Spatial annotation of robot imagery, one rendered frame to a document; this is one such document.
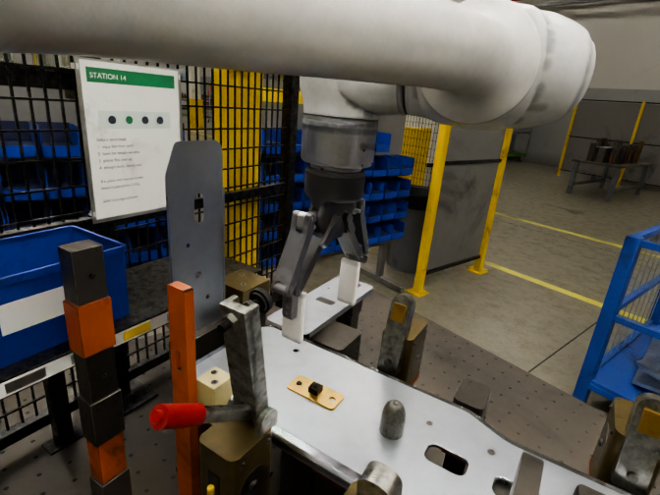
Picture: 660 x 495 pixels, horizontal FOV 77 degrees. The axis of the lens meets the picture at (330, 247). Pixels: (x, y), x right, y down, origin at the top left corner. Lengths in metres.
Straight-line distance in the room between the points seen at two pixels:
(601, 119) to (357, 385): 12.35
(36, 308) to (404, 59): 0.62
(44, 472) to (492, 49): 1.01
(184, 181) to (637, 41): 14.83
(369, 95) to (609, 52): 14.96
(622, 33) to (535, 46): 14.97
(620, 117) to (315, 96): 12.33
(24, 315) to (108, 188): 0.33
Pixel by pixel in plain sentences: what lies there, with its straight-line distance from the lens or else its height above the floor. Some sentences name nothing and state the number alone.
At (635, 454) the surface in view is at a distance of 0.69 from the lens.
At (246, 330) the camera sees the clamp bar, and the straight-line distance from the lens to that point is 0.43.
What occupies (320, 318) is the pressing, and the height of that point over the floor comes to 1.00.
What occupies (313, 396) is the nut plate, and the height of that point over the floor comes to 1.00.
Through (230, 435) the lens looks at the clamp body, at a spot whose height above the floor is 1.05.
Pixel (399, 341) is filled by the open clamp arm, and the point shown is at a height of 1.04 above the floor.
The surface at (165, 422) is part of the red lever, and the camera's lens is 0.42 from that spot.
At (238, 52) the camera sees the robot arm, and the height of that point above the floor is 1.43.
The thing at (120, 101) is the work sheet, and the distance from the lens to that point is 0.96.
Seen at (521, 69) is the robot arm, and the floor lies 1.45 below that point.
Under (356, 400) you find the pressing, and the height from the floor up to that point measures 1.00.
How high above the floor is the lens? 1.42
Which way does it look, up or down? 20 degrees down
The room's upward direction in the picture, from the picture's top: 5 degrees clockwise
